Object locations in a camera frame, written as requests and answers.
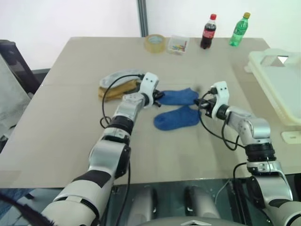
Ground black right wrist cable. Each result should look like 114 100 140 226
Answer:
198 90 238 151

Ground dark grey rounded robot leg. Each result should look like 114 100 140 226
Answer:
184 186 221 220
130 186 158 226

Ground mustard tan sock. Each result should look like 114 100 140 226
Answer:
98 80 139 103

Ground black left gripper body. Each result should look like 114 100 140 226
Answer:
152 89 161 107

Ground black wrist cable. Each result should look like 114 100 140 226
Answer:
198 90 238 151
100 73 144 129

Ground small white plastic piece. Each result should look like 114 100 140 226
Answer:
281 130 301 144

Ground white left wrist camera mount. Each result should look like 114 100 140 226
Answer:
137 72 159 109

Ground blue sock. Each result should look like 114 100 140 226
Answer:
153 105 201 131
156 87 199 106

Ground grey robot torso with diamond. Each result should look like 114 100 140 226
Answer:
140 216 238 226

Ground light grey sock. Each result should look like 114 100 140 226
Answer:
99 68 148 89

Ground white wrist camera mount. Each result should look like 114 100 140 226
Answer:
137 72 159 109
210 81 229 118

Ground green bottle with yellow cap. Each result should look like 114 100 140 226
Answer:
229 12 251 47

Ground white plastic basket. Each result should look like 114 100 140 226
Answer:
244 48 301 125

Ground black fuzzy strap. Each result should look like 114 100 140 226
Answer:
0 189 54 226

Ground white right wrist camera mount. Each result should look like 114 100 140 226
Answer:
210 81 229 118

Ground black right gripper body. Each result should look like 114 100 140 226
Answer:
199 98 216 117

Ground grey vertical post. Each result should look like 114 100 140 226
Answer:
137 0 150 38

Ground thin white cable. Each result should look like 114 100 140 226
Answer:
214 178 232 203

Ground black chair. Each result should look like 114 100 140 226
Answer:
0 40 51 95

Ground thin black right elbow cable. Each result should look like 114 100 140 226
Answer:
232 161 247 183

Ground white plastic bag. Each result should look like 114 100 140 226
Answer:
0 56 31 139

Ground clear box of coloured clips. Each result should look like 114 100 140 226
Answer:
166 35 190 56

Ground clear packing tape roll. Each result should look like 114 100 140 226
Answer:
144 34 166 55

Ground cola bottle with red cap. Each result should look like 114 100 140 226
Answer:
200 13 217 50

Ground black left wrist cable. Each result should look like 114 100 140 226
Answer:
100 73 144 129

